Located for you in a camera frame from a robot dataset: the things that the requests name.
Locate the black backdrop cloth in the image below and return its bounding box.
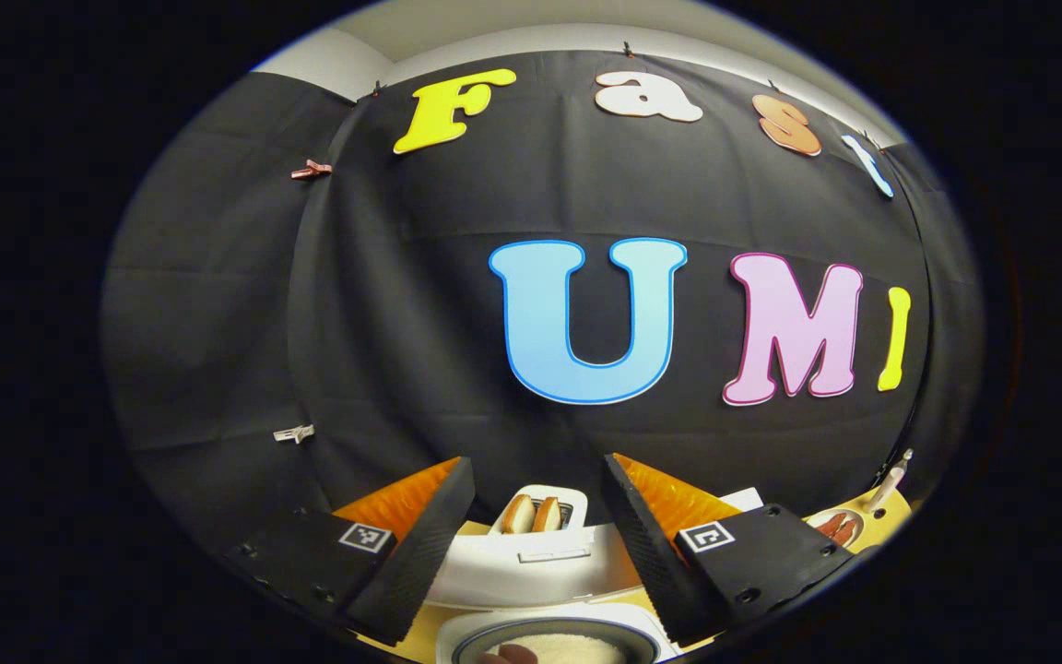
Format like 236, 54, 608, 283
100, 48, 985, 554

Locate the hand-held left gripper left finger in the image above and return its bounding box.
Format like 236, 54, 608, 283
222, 456, 477, 646

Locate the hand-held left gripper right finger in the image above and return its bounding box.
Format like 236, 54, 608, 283
601, 452, 864, 648

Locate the white rice portion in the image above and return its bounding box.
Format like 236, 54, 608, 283
485, 633, 629, 664

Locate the clear bottle with pink label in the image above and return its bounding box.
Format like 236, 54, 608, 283
867, 448, 915, 514

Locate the white round plate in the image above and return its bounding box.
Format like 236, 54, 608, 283
803, 508, 866, 551

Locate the white rice cooker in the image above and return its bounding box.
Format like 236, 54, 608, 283
425, 487, 764, 664

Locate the white toaster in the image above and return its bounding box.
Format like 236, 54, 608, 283
490, 485, 589, 536

